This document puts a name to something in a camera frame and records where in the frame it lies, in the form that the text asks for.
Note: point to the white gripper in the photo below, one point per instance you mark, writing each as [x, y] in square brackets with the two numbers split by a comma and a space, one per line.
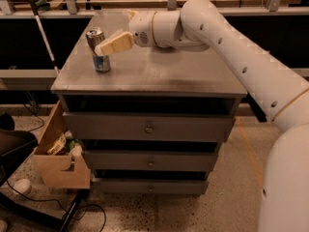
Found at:
[142, 27]

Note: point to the silver blue redbull can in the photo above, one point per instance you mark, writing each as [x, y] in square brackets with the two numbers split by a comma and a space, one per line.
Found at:
[94, 37]

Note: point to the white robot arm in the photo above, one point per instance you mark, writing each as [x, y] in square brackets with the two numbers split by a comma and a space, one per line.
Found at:
[279, 91]

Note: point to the white stick pole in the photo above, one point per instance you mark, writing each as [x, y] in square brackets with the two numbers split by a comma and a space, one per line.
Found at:
[44, 37]

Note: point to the grey drawer cabinet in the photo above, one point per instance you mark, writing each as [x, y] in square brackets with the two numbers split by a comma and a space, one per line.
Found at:
[149, 80]

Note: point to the top grey drawer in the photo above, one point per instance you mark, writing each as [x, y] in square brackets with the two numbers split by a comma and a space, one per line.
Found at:
[148, 127]

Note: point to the grey drawer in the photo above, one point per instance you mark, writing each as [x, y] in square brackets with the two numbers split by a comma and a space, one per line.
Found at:
[150, 186]
[148, 127]
[150, 160]

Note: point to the snack packages in crate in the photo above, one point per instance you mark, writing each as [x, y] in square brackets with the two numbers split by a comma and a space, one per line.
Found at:
[65, 145]

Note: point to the middle grey drawer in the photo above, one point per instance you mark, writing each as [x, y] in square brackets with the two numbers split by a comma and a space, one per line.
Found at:
[150, 160]

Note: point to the wooden crate box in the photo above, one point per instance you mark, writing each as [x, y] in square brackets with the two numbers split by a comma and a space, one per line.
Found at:
[57, 168]

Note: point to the bottom grey drawer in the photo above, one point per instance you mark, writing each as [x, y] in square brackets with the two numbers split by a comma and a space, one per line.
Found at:
[150, 186]

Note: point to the white round floor cap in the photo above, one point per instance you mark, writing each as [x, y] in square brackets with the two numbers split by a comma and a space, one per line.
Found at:
[22, 186]

